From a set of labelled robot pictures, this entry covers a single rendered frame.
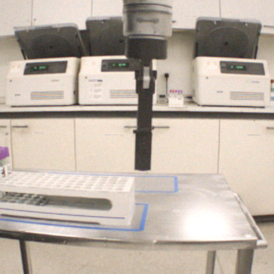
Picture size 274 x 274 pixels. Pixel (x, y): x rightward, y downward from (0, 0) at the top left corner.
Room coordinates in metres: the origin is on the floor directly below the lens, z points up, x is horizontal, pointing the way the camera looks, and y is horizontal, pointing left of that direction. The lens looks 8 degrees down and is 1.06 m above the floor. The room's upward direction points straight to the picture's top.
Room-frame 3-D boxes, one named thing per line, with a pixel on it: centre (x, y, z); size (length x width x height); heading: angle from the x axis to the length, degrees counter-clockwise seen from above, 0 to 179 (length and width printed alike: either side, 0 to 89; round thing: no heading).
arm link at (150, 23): (0.66, -0.02, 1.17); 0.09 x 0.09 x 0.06
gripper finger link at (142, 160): (0.66, -0.01, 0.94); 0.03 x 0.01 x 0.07; 91
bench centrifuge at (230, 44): (2.84, -0.71, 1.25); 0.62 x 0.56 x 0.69; 177
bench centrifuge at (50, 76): (2.91, 0.72, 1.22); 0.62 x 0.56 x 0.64; 175
